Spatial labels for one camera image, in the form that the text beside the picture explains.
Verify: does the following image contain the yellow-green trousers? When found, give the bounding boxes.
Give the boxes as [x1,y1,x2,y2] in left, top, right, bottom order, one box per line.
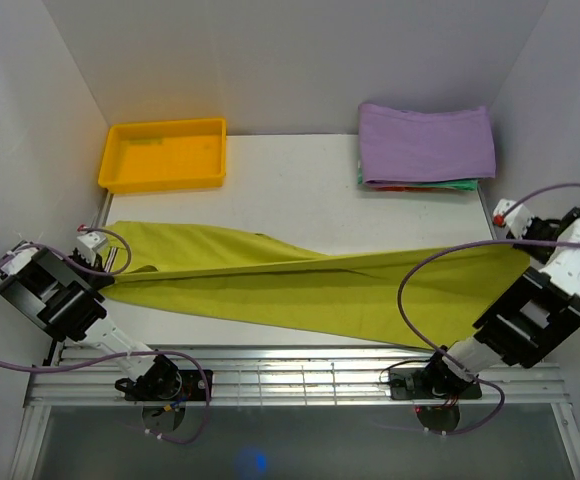
[104,221,530,348]

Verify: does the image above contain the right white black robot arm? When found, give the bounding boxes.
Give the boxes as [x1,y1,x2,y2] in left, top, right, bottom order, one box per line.
[420,199,580,398]

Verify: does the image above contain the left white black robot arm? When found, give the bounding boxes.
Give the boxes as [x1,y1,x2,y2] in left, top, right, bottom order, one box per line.
[0,241,183,401]

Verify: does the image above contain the folded purple trousers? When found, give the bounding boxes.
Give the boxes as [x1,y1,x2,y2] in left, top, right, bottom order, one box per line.
[358,103,496,186]

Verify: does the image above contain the folded green garment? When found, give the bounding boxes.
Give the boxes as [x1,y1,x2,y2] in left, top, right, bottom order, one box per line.
[357,156,478,191]

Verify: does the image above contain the yellow plastic tray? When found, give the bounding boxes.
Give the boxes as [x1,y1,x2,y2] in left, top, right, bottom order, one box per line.
[98,118,227,194]

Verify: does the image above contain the folded red garment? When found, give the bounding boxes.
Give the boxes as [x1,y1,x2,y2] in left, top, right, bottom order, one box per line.
[368,185,443,193]

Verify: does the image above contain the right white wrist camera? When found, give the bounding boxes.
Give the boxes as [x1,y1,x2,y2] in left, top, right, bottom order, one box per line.
[492,199,534,238]

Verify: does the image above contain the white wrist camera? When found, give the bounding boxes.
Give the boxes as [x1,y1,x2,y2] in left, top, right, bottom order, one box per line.
[76,229,109,267]
[492,199,534,238]

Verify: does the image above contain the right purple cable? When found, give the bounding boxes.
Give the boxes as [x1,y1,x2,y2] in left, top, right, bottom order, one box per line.
[369,183,580,437]

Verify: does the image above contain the purple cable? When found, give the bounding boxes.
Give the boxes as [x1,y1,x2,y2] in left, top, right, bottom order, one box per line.
[0,228,216,447]
[369,183,580,437]

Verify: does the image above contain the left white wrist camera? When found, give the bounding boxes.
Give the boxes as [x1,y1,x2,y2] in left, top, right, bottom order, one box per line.
[76,229,109,267]

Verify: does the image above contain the aluminium rail frame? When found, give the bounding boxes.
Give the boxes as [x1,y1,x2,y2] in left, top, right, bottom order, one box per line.
[9,319,580,480]

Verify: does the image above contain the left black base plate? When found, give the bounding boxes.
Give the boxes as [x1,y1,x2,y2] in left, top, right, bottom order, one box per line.
[114,369,214,402]

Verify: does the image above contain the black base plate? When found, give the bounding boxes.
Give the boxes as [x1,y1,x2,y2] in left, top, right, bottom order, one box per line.
[387,368,482,401]
[114,369,214,402]

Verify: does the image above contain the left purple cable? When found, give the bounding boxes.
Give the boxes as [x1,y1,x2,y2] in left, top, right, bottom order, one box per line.
[0,228,216,447]

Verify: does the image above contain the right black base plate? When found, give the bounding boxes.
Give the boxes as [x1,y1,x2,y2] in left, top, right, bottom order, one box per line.
[387,368,482,401]

